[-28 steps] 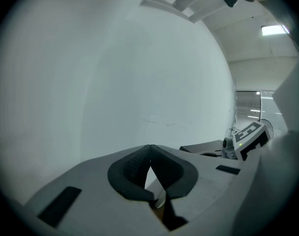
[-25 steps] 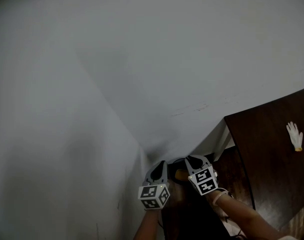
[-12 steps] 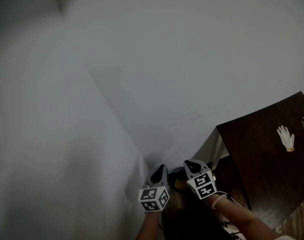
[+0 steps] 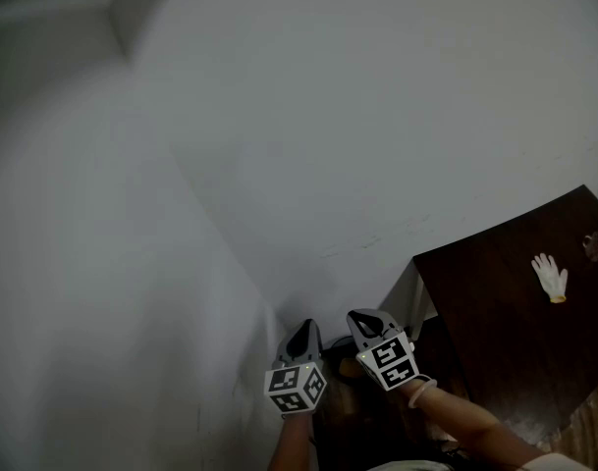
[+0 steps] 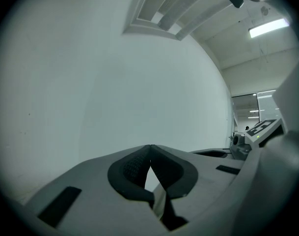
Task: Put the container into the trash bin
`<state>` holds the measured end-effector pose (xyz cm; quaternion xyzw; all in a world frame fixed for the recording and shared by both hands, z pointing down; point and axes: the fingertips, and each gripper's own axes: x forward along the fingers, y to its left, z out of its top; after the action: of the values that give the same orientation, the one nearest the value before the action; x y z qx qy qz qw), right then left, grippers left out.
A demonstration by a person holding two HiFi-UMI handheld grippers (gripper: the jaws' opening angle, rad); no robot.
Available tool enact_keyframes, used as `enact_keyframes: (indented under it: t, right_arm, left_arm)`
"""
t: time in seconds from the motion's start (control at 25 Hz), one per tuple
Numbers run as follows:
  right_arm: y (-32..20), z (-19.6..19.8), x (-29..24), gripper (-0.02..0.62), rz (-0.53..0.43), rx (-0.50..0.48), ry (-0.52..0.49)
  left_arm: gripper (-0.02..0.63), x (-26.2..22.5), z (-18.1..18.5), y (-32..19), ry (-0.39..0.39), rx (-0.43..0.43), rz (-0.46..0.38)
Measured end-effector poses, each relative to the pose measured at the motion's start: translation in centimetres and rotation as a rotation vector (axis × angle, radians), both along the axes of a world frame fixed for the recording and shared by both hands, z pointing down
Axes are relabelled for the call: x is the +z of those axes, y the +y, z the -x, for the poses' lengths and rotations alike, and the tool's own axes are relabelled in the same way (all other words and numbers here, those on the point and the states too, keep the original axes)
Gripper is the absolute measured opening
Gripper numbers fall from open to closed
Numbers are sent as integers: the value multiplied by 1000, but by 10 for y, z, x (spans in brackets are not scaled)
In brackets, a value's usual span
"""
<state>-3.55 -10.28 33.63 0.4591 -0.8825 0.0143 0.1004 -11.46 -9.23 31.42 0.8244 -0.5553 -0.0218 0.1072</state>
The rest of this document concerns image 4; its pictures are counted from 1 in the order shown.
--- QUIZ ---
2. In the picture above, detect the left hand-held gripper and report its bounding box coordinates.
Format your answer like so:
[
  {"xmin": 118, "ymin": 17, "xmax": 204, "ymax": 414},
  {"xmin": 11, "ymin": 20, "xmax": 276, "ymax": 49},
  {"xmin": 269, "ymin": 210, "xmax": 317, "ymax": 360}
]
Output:
[{"xmin": 263, "ymin": 318, "xmax": 328, "ymax": 415}]

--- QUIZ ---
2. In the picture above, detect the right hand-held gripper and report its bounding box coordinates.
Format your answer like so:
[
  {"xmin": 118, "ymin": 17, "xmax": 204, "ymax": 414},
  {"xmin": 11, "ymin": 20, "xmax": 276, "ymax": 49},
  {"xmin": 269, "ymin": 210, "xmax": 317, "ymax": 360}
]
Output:
[{"xmin": 346, "ymin": 309, "xmax": 421, "ymax": 392}]

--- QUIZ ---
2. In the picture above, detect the person's left forearm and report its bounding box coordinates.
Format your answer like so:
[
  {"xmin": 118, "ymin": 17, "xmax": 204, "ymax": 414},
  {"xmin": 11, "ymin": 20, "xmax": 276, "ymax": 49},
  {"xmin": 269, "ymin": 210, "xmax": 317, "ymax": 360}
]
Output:
[{"xmin": 267, "ymin": 409, "xmax": 315, "ymax": 471}]

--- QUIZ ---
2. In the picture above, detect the person's right forearm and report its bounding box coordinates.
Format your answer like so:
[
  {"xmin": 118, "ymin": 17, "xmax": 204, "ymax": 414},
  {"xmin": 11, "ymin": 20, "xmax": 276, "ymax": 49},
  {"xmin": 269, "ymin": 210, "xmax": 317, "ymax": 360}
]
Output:
[{"xmin": 406, "ymin": 378, "xmax": 550, "ymax": 471}]

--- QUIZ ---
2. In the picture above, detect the person's dark trouser leg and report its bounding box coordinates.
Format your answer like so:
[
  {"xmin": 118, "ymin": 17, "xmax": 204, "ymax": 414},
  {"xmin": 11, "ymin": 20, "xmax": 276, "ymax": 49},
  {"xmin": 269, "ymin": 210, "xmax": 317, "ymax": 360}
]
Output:
[{"xmin": 312, "ymin": 399, "xmax": 427, "ymax": 470}]

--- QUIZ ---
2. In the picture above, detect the dark wooden table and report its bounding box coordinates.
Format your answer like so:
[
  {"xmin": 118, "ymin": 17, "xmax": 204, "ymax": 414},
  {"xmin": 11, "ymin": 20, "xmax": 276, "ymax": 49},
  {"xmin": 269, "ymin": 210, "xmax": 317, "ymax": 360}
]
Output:
[{"xmin": 379, "ymin": 183, "xmax": 598, "ymax": 453}]

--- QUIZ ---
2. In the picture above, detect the white work glove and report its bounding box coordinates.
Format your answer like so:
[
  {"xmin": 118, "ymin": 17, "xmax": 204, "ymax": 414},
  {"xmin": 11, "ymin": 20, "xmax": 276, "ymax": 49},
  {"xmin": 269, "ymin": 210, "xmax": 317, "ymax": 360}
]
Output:
[{"xmin": 530, "ymin": 252, "xmax": 570, "ymax": 304}]

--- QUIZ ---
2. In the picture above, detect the person's white shirt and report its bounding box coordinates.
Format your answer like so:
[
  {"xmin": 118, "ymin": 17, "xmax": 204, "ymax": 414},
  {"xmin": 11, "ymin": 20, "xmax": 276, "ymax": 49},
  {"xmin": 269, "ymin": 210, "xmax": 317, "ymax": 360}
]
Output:
[{"xmin": 366, "ymin": 451, "xmax": 594, "ymax": 471}]

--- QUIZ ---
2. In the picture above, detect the pale bracelet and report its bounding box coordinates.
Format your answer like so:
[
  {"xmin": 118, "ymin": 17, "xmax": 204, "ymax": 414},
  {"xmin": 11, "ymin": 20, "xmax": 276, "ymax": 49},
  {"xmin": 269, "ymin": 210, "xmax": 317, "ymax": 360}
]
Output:
[{"xmin": 407, "ymin": 374, "xmax": 438, "ymax": 410}]

